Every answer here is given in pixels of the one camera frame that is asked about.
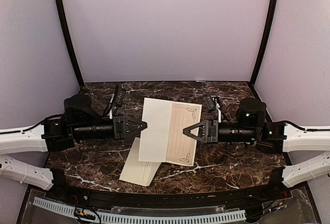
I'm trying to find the black front table rail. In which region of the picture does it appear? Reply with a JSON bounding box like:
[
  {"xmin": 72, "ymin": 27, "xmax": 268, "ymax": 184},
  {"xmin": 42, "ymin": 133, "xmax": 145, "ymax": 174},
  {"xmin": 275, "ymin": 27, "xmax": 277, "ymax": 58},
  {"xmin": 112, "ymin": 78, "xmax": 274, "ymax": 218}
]
[{"xmin": 46, "ymin": 180, "xmax": 291, "ymax": 209}]

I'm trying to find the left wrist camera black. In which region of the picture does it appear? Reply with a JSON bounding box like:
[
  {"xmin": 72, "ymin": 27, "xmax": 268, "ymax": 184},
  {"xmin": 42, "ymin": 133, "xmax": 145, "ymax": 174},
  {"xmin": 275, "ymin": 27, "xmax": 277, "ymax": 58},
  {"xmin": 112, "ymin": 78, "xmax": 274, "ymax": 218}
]
[{"xmin": 102, "ymin": 85, "xmax": 125, "ymax": 117}]

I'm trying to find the lined letter paper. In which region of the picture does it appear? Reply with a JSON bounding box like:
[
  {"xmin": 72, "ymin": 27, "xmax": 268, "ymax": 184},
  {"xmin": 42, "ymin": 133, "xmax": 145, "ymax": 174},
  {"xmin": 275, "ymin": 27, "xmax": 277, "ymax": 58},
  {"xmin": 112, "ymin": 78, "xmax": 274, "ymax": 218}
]
[{"xmin": 139, "ymin": 98, "xmax": 202, "ymax": 166}]

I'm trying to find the cream paper envelope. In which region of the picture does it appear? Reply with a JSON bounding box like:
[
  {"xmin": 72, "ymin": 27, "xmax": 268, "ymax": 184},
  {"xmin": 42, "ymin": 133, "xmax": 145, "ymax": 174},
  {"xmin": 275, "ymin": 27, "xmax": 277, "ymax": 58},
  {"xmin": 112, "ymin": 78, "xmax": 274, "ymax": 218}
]
[{"xmin": 119, "ymin": 137, "xmax": 161, "ymax": 187}]

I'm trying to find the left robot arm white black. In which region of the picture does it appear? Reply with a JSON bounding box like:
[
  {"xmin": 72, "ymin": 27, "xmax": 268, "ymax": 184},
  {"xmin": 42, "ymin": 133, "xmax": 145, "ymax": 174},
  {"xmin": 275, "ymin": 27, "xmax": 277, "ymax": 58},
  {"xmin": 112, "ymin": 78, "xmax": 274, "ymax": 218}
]
[{"xmin": 1, "ymin": 94, "xmax": 147, "ymax": 201}]

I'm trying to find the small circuit board with wires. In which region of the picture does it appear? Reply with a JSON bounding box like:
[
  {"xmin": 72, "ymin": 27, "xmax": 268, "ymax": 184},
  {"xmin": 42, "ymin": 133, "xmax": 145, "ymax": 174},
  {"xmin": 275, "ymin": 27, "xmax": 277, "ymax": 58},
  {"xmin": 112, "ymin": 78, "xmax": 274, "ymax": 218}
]
[{"xmin": 74, "ymin": 208, "xmax": 96, "ymax": 220}]

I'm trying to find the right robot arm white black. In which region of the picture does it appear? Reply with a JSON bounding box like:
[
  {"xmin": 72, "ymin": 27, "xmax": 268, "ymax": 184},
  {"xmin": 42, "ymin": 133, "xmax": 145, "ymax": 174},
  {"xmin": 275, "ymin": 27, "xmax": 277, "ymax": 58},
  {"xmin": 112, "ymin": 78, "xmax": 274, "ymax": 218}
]
[{"xmin": 183, "ymin": 98, "xmax": 329, "ymax": 200}]

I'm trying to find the left black frame post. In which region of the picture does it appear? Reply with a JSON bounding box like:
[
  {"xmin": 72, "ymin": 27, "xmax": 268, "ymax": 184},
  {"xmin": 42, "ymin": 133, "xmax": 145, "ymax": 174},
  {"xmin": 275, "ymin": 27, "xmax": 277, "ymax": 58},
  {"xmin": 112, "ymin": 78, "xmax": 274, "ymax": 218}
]
[{"xmin": 55, "ymin": 0, "xmax": 85, "ymax": 88}]

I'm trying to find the black frame post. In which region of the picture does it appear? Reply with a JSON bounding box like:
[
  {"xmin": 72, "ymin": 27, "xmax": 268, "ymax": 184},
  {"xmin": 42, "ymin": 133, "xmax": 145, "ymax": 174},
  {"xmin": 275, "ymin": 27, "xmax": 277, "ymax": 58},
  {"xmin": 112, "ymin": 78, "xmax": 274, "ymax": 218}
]
[
  {"xmin": 249, "ymin": 0, "xmax": 277, "ymax": 88},
  {"xmin": 55, "ymin": 0, "xmax": 85, "ymax": 88}
]

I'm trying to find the right black frame post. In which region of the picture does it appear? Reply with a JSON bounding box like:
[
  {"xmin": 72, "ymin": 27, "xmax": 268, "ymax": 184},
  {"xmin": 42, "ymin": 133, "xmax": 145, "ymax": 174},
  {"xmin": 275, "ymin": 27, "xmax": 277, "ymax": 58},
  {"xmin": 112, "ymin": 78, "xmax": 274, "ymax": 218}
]
[{"xmin": 249, "ymin": 0, "xmax": 277, "ymax": 88}]

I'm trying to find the white slotted cable duct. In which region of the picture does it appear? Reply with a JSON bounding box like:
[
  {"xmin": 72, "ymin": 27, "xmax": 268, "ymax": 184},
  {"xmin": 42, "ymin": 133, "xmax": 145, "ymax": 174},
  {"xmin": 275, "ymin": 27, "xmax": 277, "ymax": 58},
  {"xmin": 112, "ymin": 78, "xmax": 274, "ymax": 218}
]
[{"xmin": 33, "ymin": 197, "xmax": 246, "ymax": 224}]

